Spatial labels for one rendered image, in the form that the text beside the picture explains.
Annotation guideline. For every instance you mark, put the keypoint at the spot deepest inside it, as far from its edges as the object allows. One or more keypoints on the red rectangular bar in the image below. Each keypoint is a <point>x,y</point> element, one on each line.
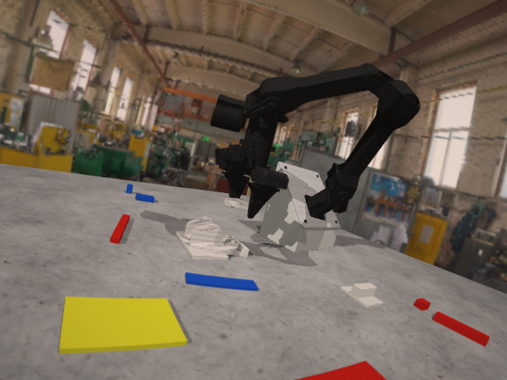
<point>461,328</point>
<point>119,231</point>

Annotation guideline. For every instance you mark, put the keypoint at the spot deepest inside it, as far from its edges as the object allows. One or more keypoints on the red flat rectangular plate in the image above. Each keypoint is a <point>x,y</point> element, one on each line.
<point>358,371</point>

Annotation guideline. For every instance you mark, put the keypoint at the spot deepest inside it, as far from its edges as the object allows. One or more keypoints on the small red block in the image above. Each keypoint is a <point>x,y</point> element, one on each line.
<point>422,304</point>

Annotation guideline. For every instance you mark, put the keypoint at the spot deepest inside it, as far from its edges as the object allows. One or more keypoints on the yellow flat plate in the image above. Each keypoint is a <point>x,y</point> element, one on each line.
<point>118,324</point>

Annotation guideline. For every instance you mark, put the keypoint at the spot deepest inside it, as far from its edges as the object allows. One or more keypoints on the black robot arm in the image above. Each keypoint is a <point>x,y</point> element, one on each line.
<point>267,105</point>

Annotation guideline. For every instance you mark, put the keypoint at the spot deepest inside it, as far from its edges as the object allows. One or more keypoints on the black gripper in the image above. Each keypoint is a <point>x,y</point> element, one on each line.
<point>267,181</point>

